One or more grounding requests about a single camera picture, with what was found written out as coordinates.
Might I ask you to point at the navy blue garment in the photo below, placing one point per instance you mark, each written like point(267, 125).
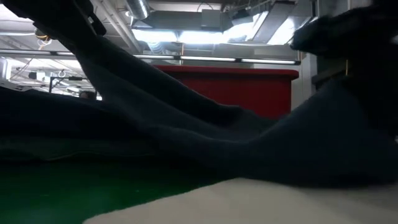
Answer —
point(46, 112)

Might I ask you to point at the dark blue fleece garment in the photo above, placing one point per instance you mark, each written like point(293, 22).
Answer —
point(217, 143)

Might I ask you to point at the white printed tote bag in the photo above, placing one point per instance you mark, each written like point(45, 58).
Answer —
point(248, 205)

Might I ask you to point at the red plastic laundry bin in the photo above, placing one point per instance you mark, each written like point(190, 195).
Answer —
point(248, 90)

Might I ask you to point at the round silver vent pipe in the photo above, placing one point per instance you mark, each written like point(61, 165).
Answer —
point(138, 7)

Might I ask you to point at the grey ceiling box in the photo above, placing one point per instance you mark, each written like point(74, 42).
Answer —
point(212, 19)

